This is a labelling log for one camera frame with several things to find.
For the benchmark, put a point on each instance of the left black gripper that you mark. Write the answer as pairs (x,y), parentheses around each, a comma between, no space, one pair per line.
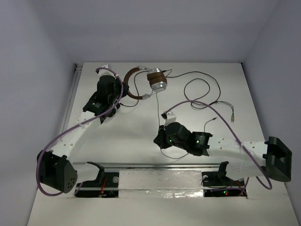
(123,89)

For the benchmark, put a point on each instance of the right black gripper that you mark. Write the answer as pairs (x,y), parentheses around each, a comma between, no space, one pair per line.
(160,138)

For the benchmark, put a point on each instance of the brown silver headphones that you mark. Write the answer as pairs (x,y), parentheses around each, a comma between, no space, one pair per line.
(155,77)

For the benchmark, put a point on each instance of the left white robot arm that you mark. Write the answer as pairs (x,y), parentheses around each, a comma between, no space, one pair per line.
(55,173)

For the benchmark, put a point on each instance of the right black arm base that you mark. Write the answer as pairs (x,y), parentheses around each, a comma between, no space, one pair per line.
(213,186)

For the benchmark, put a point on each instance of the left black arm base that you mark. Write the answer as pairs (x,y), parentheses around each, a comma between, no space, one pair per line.
(109,188)

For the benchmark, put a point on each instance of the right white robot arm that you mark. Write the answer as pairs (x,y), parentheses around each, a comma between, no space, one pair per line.
(243,160)

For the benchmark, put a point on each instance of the white black headphones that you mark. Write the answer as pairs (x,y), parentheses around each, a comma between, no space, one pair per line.
(113,111)

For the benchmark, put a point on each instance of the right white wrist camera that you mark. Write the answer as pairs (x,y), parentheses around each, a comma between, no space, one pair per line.
(169,117)

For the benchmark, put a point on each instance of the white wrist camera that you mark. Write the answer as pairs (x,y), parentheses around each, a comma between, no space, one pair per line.
(169,117)
(103,70)

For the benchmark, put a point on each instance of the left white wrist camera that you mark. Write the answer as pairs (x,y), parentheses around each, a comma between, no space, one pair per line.
(103,70)

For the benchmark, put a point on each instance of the aluminium left rail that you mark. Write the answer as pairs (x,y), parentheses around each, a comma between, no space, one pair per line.
(71,96)

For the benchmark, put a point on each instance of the aluminium rail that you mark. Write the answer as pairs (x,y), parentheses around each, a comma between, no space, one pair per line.
(158,165)
(71,96)

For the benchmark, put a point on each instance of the aluminium front rail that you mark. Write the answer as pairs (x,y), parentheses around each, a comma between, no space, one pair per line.
(158,165)

